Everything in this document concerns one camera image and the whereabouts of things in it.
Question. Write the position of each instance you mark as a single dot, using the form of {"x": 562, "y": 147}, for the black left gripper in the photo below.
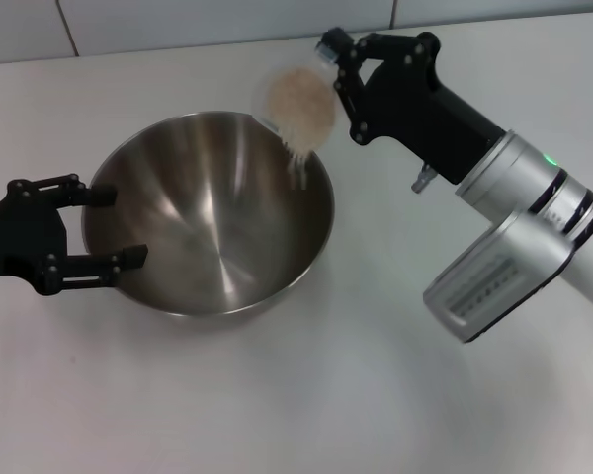
{"x": 20, "y": 237}

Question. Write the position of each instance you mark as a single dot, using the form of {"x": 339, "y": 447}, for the clear plastic cup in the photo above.
{"x": 262, "y": 99}

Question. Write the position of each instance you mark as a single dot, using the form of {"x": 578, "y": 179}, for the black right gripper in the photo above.
{"x": 415, "y": 108}

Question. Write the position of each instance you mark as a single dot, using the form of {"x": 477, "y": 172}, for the stainless steel mixing bowl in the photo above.
{"x": 217, "y": 237}

